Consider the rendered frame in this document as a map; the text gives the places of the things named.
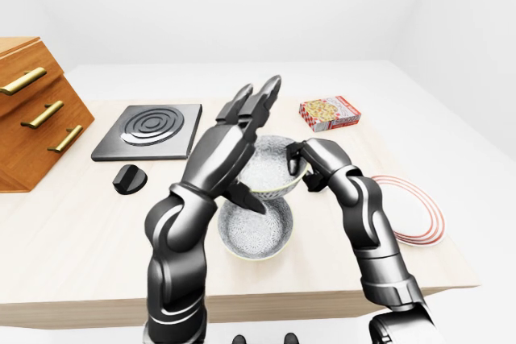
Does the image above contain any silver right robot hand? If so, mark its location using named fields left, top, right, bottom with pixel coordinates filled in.
left=285, top=138, right=356, bottom=193

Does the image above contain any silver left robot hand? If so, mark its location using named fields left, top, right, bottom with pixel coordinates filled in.
left=170, top=74, right=283, bottom=216

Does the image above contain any red printed food box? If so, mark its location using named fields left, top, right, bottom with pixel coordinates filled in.
left=298, top=95, right=363, bottom=134

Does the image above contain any round black knob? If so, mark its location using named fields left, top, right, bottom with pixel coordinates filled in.
left=112, top=164, right=149, bottom=197

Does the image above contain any patterned grey bowl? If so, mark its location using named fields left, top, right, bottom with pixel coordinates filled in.
left=235, top=135, right=312, bottom=202
left=217, top=195, right=294, bottom=263

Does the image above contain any wooden cabinet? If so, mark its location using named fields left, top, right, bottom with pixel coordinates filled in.
left=0, top=36, right=96, bottom=194

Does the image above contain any wooden drawer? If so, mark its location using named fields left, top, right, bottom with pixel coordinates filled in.
left=0, top=74, right=81, bottom=160
left=0, top=39, right=66, bottom=118
left=0, top=106, right=96, bottom=194

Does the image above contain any flat dark stove plate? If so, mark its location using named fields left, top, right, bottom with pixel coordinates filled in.
left=90, top=103, right=203, bottom=163

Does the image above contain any white plate with red rings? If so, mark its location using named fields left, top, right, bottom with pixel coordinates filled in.
left=369, top=175, right=447, bottom=248

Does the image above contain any brass drawer handle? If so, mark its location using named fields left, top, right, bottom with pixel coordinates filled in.
left=20, top=100, right=65, bottom=131
left=0, top=66, right=48, bottom=97
left=47, top=124, right=84, bottom=155

